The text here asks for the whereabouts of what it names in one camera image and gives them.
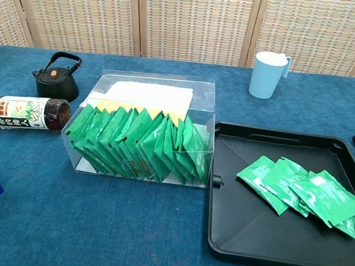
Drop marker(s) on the brown tea bottle green label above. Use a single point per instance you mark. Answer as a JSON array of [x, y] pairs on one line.
[[19, 111]]

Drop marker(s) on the black plastic tray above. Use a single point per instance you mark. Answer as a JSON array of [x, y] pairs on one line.
[[250, 228]]

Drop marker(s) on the white paper sheet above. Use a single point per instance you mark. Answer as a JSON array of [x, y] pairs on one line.
[[156, 96]]

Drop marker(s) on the woven folding screen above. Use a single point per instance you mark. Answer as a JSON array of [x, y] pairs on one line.
[[190, 19]]

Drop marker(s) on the clear plastic storage box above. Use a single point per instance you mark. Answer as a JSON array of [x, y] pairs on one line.
[[75, 161]]

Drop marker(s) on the row of green tea bags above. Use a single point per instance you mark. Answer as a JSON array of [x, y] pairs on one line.
[[138, 141]]

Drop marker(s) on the light blue plastic cup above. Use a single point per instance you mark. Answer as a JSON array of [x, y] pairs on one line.
[[265, 79]]

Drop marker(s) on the blue felt table cover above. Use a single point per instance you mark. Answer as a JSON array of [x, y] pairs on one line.
[[121, 229]]

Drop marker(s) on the black cast iron teapot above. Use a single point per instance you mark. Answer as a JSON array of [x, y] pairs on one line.
[[57, 85]]

